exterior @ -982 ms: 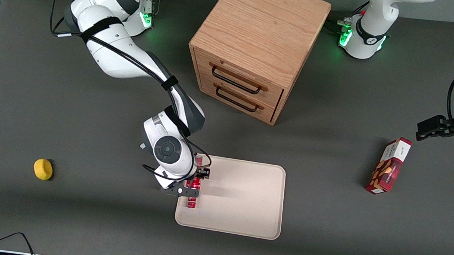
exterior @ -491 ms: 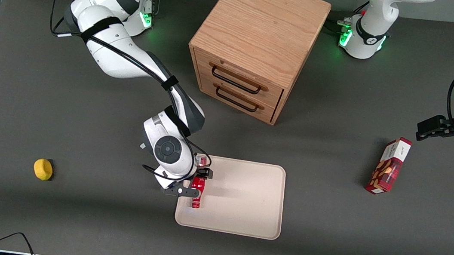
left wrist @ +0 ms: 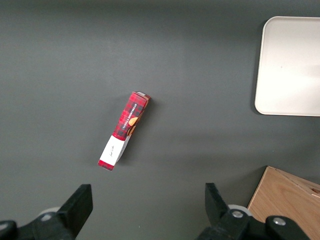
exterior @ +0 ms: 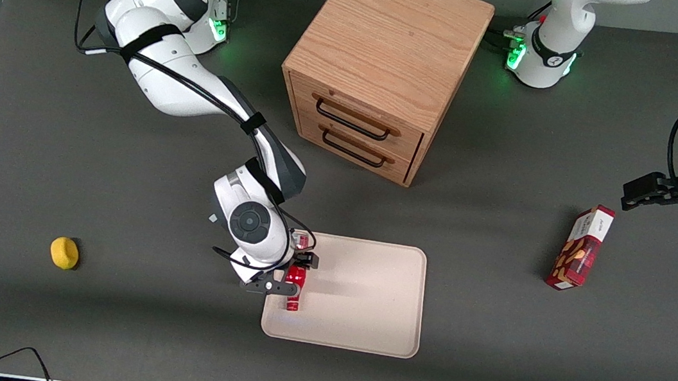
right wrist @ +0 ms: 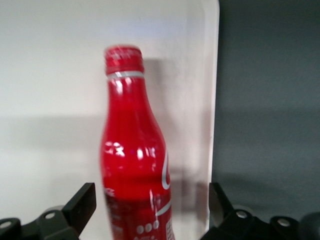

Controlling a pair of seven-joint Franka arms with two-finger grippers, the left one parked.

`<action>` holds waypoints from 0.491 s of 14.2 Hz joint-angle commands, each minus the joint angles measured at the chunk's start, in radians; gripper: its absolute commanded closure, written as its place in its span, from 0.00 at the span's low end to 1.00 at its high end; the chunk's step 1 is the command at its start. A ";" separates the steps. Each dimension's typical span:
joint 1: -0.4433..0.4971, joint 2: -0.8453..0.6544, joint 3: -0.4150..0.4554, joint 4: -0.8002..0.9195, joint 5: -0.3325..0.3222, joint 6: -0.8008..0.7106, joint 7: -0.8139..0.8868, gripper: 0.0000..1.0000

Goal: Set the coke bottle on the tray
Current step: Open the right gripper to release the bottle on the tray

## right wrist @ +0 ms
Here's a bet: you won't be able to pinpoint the beige rectangular tray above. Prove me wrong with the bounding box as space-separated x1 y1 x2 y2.
0 0 221 240

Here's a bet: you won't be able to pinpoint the red coke bottle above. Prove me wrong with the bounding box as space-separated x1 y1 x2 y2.
98 44 174 240

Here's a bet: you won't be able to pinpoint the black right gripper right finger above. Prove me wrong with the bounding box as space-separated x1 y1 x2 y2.
199 182 300 240

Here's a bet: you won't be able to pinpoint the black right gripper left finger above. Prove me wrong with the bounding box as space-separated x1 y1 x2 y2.
22 182 98 240

